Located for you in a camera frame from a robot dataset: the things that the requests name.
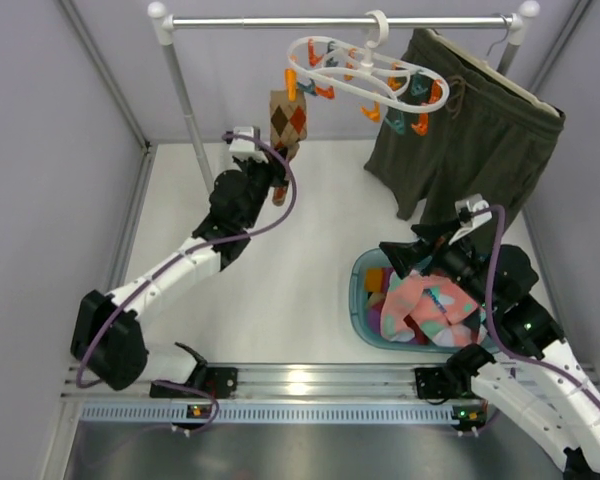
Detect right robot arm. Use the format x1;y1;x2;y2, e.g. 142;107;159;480
379;218;600;479

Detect white clip sock hanger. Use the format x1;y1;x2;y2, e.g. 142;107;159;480
286;10;451;136

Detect maroon purple sock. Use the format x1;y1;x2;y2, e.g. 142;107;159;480
365;293;386;337
364;267;394;293

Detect teal plastic basin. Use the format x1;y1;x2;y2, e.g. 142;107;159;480
349;249;496;354

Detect wire clothes hanger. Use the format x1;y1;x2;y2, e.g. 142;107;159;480
483;15;515;68

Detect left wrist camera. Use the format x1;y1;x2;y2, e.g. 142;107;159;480
225;126;267;162

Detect pink patterned sock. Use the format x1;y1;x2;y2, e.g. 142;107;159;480
381;272;484;343
407;310;488;348

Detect olive green shorts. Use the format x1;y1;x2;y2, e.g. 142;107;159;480
364;29;566;224

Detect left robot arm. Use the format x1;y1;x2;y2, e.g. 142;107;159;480
70;147;295;393

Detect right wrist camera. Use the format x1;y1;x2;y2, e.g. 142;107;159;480
449;194;492;245

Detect white clothes rack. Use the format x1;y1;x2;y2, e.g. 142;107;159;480
147;1;540;190

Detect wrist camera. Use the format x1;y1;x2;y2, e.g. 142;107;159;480
449;194;492;245
225;126;267;162

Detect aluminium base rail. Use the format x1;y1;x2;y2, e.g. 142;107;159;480
60;361;575;433

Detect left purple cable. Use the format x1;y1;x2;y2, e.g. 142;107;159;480
75;130;299;436

